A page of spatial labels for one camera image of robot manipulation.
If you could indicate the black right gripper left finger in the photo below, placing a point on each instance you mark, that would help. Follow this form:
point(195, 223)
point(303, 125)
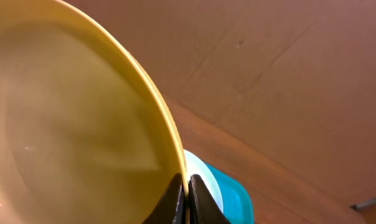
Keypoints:
point(170, 208)

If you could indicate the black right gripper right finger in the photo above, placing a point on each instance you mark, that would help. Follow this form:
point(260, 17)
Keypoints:
point(202, 206)

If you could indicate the yellow plate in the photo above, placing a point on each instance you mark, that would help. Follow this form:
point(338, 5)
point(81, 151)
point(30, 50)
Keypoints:
point(85, 136)

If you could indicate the teal plastic tray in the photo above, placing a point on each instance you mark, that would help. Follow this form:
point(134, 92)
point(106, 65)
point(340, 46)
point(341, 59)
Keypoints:
point(237, 205)

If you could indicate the light blue plate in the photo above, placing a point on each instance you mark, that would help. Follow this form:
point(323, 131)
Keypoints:
point(194, 165)

